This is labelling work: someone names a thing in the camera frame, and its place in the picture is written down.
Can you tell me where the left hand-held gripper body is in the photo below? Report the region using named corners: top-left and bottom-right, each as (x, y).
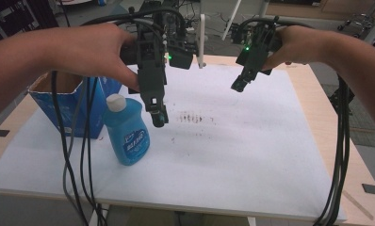
top-left (119, 1), bottom-right (197, 113)

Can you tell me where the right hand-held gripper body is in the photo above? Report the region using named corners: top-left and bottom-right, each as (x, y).
top-left (235, 17), bottom-right (284, 81)

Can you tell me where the blue detergent bottle white cap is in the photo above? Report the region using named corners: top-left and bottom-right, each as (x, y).
top-left (103, 93), bottom-right (152, 167)

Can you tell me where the blue cardboard box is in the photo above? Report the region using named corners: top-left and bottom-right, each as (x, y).
top-left (27, 71), bottom-right (123, 140)

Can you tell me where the person's right hand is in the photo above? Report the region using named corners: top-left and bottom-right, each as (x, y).
top-left (260, 24), bottom-right (322, 72)

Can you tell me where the person's left hand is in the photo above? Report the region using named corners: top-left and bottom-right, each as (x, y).
top-left (48, 23), bottom-right (143, 92)

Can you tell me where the white stand leg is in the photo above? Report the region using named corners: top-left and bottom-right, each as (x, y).
top-left (220, 0), bottom-right (244, 41)

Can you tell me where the white paper sheet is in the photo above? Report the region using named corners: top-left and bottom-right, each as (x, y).
top-left (0, 63), bottom-right (348, 223)

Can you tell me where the black clamp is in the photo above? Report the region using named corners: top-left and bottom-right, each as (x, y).
top-left (328, 87), bottom-right (355, 116)

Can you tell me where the wheeled chair base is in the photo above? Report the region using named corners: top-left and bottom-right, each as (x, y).
top-left (336, 11), bottom-right (375, 32)

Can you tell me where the black equipment case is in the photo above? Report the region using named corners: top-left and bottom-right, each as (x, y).
top-left (0, 0), bottom-right (60, 42)

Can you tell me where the white upright post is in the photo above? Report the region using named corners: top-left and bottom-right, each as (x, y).
top-left (196, 13), bottom-right (207, 70)

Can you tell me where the black looped cable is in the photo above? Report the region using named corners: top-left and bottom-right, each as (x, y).
top-left (81, 7), bottom-right (188, 32)

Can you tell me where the thin black cable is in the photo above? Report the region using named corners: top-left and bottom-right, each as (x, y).
top-left (79, 76), bottom-right (108, 226)

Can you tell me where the grey cable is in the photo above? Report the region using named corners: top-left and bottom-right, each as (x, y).
top-left (61, 78), bottom-right (90, 218)

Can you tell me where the thick black cable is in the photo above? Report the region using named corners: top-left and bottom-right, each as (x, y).
top-left (50, 71), bottom-right (84, 226)

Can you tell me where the black cable bundle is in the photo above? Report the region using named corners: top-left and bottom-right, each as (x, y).
top-left (313, 74), bottom-right (352, 226)

